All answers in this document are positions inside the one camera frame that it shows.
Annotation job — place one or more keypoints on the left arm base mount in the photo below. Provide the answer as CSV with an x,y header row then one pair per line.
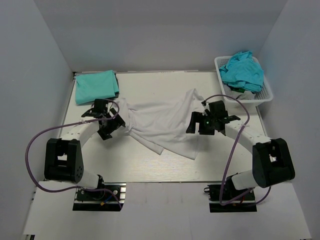
x,y
101,201

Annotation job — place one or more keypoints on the folded teal t shirt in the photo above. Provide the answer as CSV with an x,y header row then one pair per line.
x,y
101,85

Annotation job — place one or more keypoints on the crumpled teal t shirt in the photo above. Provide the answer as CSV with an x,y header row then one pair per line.
x,y
242,72

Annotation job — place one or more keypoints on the white garment in basket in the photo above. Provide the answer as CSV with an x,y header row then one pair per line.
x,y
239,93

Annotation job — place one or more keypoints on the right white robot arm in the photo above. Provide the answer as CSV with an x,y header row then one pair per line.
x,y
271,159

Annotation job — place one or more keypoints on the white t shirt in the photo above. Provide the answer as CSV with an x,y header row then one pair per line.
x,y
162,125

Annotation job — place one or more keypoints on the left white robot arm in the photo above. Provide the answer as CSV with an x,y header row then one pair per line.
x,y
63,156

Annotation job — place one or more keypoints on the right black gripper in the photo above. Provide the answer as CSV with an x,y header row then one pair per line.
x,y
196,117

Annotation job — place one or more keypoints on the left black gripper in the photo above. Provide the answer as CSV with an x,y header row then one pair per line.
x,y
105,133

